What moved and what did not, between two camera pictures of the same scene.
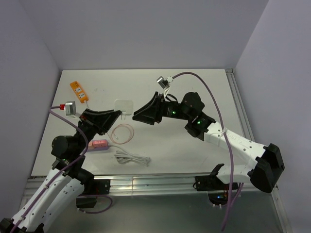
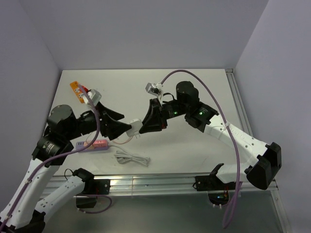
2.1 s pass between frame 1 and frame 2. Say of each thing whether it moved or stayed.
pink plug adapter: stayed
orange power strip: stayed
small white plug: moved
